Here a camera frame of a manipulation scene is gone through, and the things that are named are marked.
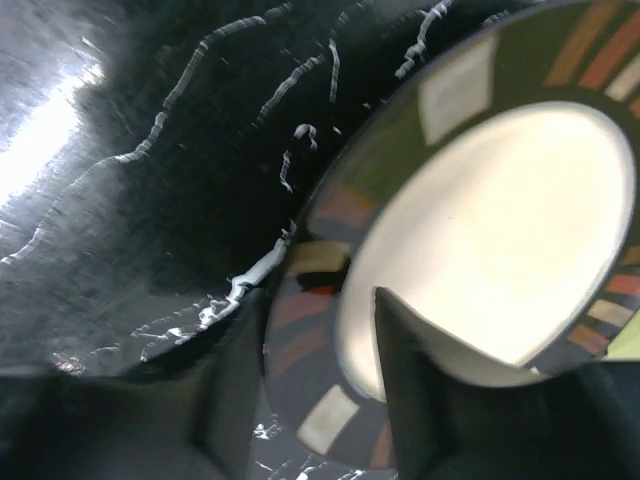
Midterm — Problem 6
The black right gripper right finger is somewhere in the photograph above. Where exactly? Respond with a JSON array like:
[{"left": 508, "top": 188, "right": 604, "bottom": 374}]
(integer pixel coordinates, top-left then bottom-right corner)
[{"left": 374, "top": 287, "right": 639, "bottom": 479}]

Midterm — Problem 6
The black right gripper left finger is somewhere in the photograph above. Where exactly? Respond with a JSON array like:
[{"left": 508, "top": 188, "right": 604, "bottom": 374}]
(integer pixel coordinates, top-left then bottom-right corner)
[{"left": 1, "top": 289, "right": 266, "bottom": 479}]

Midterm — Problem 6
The brown cream checkered plate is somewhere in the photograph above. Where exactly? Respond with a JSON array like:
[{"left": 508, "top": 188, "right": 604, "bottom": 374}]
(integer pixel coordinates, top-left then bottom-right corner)
[{"left": 265, "top": 1, "right": 639, "bottom": 479}]

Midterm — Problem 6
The yellow green box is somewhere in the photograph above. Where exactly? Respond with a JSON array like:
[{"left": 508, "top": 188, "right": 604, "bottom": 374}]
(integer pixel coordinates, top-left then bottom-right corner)
[{"left": 603, "top": 312, "right": 640, "bottom": 361}]

